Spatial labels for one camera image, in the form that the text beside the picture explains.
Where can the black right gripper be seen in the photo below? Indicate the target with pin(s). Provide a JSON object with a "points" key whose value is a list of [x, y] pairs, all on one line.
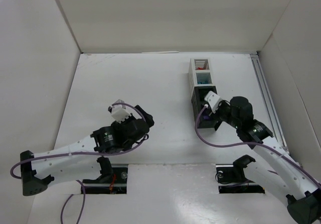
{"points": [[217, 114]]}

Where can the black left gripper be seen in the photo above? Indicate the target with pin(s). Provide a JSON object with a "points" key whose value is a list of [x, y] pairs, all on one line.
{"points": [[144, 118]]}

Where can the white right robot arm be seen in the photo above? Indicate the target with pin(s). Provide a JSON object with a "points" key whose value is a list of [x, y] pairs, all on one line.
{"points": [[289, 183]]}

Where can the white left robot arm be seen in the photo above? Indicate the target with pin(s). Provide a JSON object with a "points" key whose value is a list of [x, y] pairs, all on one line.
{"points": [[87, 158]]}

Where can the black double-bin container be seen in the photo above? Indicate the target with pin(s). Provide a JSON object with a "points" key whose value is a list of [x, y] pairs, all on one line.
{"points": [[198, 103]]}

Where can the white double-bin container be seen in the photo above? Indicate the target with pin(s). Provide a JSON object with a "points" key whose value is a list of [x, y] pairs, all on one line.
{"points": [[199, 75]]}

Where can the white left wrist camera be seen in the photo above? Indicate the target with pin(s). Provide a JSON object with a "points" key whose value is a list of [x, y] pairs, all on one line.
{"points": [[119, 111]]}

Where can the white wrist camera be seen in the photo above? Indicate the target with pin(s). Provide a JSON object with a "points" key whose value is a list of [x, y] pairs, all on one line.
{"points": [[119, 111], [213, 100]]}

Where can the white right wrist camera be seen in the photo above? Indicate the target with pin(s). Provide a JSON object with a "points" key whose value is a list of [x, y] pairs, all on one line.
{"points": [[213, 100]]}

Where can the aluminium rail at table edge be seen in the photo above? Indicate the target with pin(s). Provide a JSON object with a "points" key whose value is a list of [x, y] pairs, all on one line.
{"points": [[276, 127]]}

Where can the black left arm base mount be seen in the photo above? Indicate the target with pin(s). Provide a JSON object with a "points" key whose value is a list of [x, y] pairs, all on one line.
{"points": [[112, 179]]}

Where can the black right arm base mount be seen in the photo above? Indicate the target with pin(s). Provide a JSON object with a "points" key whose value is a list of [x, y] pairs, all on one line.
{"points": [[231, 178]]}

